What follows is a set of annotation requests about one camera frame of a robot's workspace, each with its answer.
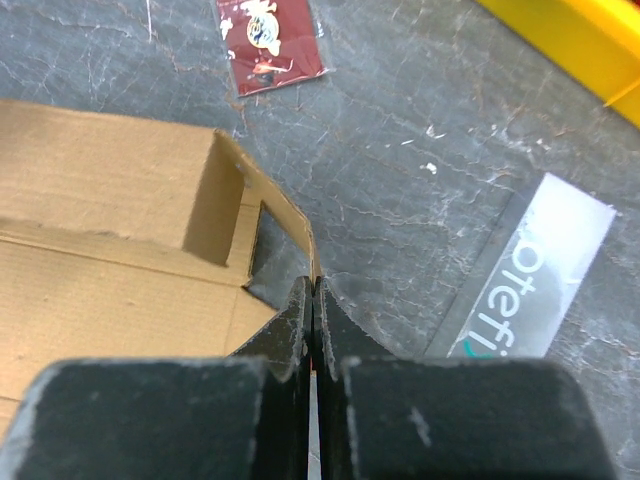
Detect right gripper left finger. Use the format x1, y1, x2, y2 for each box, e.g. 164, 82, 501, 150
1, 277, 313, 479

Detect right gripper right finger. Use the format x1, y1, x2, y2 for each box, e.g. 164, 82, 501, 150
313, 278, 616, 479

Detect brown cardboard box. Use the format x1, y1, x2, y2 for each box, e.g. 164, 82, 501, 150
1, 99, 322, 427

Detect silver toothpaste box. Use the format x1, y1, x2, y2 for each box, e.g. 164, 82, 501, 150
424, 173, 616, 358

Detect red sachet packet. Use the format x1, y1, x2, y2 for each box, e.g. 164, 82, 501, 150
215, 0, 331, 97

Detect yellow plastic bin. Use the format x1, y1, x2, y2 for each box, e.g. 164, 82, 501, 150
480, 1, 639, 126

